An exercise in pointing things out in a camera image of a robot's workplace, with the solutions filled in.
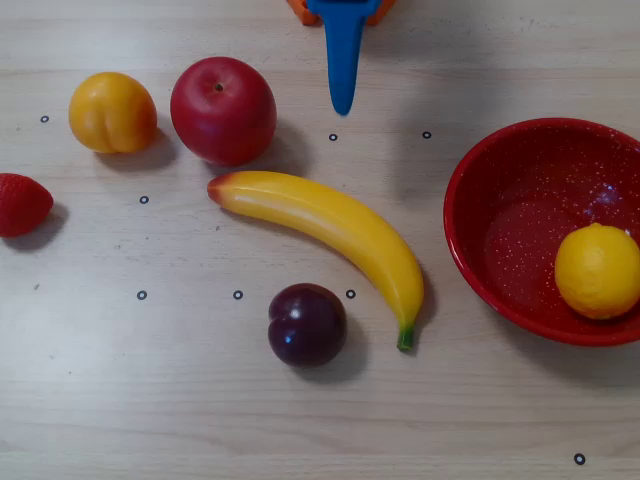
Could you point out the red speckled bowl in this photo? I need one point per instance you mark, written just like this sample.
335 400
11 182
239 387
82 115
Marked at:
525 200

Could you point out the dark purple toy plum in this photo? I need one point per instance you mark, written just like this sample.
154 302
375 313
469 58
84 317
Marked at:
307 325

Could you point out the yellow toy lemon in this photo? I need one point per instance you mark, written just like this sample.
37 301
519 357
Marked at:
595 272

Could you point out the orange yellow toy peach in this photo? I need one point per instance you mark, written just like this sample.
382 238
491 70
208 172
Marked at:
112 112

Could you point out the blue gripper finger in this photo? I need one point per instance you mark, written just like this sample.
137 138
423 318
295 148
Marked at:
344 60

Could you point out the red toy apple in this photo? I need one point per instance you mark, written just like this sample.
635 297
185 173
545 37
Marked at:
225 120

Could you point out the yellow toy banana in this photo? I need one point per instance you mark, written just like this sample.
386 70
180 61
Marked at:
325 215

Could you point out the red toy strawberry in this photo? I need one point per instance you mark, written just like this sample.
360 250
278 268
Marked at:
22 205

